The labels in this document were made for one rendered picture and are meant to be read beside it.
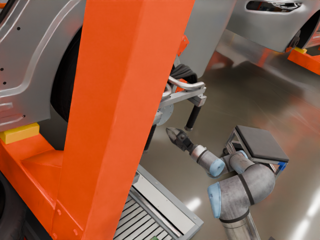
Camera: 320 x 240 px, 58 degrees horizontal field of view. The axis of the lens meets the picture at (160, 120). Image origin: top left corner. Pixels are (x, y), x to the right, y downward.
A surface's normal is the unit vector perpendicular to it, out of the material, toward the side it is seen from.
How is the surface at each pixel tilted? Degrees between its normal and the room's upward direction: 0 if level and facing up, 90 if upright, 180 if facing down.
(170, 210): 0
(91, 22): 90
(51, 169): 90
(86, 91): 90
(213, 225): 0
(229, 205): 70
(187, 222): 0
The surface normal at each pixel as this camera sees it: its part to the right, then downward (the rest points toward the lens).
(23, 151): 0.29, -0.80
